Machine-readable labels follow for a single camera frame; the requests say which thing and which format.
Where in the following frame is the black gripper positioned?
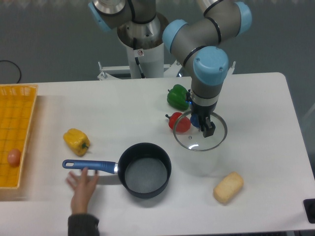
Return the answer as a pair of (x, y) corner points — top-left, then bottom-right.
(186, 89), (217, 138)

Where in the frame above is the glass lid with blue knob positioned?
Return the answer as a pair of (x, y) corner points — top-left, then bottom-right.
(173, 111), (227, 151)

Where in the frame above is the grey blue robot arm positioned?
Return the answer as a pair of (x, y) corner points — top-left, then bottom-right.
(88, 0), (252, 137)

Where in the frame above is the dark grey sleeved forearm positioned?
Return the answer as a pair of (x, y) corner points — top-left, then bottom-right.
(68, 213), (100, 236)

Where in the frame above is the person's bare hand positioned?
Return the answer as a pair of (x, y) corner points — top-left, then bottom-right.
(66, 168), (99, 214)

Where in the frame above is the red bell pepper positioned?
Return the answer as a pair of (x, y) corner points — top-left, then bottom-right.
(165, 112), (191, 133)

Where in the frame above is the green bell pepper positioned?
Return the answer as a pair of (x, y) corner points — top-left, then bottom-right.
(167, 84), (189, 111)

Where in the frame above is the beige bread loaf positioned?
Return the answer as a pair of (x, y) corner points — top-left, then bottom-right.
(213, 172), (244, 204)

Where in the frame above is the yellow bell pepper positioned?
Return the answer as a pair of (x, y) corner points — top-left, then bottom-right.
(63, 128), (90, 157)

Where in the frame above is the black object at table edge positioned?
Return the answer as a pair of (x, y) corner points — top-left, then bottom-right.
(303, 199), (315, 224)

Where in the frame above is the yellow plastic basket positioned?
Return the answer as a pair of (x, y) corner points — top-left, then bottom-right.
(0, 84), (38, 189)

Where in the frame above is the brown egg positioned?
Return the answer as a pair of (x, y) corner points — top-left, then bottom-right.
(7, 148), (21, 167)

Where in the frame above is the dark saucepan with blue handle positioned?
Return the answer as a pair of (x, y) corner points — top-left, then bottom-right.
(62, 143), (172, 199)

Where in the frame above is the black cable on floor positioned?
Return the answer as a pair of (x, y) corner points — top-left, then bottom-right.
(0, 59), (22, 85)

